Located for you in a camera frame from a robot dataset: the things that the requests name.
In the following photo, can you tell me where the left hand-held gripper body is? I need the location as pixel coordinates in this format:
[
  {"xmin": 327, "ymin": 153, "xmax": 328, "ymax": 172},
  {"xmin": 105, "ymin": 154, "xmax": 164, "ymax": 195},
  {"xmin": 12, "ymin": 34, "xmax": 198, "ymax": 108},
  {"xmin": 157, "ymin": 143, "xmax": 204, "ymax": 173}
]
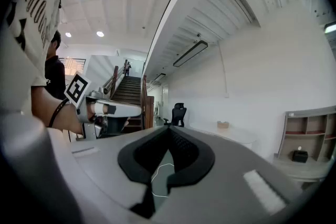
[{"xmin": 64, "ymin": 72, "xmax": 129, "ymax": 140}]

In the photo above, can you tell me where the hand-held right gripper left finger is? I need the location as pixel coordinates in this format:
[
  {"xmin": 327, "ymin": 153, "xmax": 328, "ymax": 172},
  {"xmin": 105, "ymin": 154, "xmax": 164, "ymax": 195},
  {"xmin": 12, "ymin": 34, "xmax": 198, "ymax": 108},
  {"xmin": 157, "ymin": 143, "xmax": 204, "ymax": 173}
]
[{"xmin": 48, "ymin": 125, "xmax": 170, "ymax": 224}]

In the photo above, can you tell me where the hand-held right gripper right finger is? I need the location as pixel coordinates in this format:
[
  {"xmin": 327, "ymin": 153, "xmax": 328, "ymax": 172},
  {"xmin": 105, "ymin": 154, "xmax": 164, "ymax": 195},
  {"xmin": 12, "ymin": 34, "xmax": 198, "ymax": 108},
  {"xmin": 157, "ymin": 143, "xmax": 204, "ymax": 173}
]
[{"xmin": 152, "ymin": 125, "xmax": 302, "ymax": 224}]

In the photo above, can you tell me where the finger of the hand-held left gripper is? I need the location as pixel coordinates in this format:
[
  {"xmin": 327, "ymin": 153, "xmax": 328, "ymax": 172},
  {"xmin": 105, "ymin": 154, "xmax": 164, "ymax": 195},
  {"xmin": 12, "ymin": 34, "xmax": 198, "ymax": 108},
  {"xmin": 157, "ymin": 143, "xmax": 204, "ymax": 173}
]
[{"xmin": 96, "ymin": 100, "xmax": 143, "ymax": 118}]

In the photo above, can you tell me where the white curved vanity desk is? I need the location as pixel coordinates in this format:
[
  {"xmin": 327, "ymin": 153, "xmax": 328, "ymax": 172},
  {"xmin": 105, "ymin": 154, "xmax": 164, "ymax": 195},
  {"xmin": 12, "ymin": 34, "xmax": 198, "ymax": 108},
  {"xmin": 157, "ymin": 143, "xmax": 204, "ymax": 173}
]
[{"xmin": 188, "ymin": 121, "xmax": 259, "ymax": 152}]

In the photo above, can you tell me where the person's left forearm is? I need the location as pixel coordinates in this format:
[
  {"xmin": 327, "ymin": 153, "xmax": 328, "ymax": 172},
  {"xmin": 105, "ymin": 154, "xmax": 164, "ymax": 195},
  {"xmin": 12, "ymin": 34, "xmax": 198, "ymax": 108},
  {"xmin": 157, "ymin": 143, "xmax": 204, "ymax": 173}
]
[{"xmin": 30, "ymin": 85, "xmax": 85, "ymax": 137}]

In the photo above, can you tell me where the dark wooden staircase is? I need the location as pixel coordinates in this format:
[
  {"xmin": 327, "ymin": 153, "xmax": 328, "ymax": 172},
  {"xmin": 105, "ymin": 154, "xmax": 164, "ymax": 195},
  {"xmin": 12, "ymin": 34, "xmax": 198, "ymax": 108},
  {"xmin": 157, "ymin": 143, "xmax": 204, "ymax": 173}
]
[{"xmin": 102, "ymin": 65, "xmax": 155, "ymax": 137}]

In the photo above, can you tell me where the black linear ceiling light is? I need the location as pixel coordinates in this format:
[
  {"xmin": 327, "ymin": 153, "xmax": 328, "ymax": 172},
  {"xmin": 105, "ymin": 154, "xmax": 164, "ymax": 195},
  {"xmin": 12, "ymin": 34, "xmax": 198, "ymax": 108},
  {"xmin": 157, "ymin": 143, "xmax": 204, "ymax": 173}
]
[
  {"xmin": 151, "ymin": 73, "xmax": 166, "ymax": 84},
  {"xmin": 172, "ymin": 39, "xmax": 209, "ymax": 68}
]

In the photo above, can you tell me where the window with blinds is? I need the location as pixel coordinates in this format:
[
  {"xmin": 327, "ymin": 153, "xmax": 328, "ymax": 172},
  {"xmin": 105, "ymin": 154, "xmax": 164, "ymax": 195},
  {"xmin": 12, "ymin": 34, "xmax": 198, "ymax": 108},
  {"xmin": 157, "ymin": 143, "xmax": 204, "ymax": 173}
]
[{"xmin": 58, "ymin": 57, "xmax": 87, "ymax": 76}]

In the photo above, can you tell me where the black office chair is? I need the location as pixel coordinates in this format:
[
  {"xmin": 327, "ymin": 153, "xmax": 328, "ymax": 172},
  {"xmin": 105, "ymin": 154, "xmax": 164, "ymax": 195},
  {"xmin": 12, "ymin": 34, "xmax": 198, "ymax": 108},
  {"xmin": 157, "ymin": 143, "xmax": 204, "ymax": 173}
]
[{"xmin": 163, "ymin": 102, "xmax": 187, "ymax": 128}]

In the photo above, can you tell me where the grey wooden shelf unit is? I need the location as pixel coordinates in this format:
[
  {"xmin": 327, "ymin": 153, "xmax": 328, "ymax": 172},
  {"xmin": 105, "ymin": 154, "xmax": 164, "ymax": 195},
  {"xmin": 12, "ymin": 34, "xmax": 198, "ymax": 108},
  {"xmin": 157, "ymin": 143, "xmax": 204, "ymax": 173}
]
[{"xmin": 272, "ymin": 105, "xmax": 336, "ymax": 183}]

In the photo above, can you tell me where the black box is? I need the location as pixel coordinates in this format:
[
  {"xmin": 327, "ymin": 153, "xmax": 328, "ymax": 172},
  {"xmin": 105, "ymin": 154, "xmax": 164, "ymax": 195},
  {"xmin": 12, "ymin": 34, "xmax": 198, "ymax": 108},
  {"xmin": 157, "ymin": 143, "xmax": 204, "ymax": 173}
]
[{"xmin": 292, "ymin": 150, "xmax": 309, "ymax": 164}]

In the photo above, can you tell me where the white printed T-shirt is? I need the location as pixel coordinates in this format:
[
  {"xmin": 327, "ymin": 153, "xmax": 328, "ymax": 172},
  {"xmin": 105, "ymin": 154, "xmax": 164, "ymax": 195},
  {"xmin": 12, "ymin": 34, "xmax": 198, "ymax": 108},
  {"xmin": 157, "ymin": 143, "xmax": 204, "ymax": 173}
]
[{"xmin": 0, "ymin": 0, "xmax": 69, "ymax": 116}]

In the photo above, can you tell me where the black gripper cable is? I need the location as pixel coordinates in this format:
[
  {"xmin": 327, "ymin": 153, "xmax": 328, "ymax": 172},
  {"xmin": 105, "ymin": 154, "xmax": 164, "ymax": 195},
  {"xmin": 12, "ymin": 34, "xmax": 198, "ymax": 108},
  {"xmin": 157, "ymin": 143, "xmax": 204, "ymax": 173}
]
[{"xmin": 48, "ymin": 98, "xmax": 69, "ymax": 129}]

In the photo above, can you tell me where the white floor cable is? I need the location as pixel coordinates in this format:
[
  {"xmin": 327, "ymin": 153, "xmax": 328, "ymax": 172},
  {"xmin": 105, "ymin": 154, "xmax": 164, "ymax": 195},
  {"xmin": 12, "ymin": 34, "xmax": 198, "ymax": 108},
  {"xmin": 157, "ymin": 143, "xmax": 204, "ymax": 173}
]
[{"xmin": 150, "ymin": 163, "xmax": 175, "ymax": 198}]

